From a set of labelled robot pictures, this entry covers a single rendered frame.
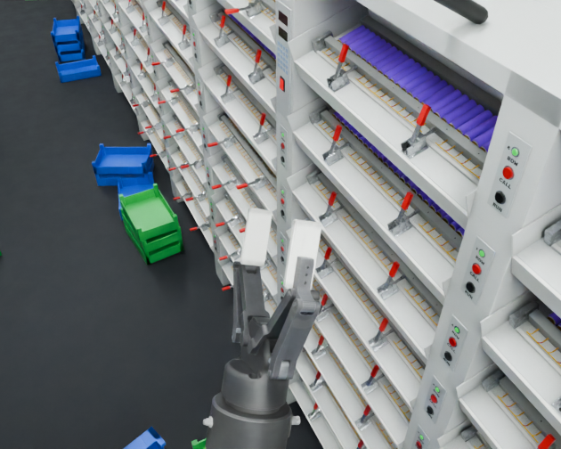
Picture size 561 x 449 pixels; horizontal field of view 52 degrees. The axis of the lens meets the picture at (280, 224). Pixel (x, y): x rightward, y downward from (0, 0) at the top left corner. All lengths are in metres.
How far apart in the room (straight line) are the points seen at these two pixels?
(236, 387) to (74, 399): 1.90
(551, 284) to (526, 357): 0.18
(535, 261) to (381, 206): 0.42
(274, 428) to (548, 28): 0.67
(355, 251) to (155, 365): 1.36
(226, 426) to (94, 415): 1.82
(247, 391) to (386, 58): 0.80
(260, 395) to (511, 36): 0.59
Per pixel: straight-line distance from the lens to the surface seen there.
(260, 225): 0.70
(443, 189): 0.97
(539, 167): 0.80
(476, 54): 0.84
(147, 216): 2.93
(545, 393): 0.98
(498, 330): 1.02
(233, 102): 1.93
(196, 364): 2.49
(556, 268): 0.88
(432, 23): 0.91
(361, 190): 1.24
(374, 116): 1.13
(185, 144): 2.77
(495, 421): 1.15
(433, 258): 1.11
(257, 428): 0.64
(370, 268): 1.33
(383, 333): 1.43
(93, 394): 2.50
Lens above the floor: 2.03
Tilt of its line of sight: 41 degrees down
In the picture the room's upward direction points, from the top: straight up
